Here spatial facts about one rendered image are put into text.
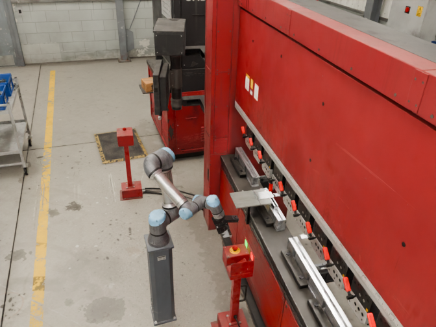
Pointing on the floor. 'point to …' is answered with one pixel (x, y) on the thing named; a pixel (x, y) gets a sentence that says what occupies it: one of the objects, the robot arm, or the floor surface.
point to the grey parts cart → (14, 130)
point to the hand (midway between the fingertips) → (231, 235)
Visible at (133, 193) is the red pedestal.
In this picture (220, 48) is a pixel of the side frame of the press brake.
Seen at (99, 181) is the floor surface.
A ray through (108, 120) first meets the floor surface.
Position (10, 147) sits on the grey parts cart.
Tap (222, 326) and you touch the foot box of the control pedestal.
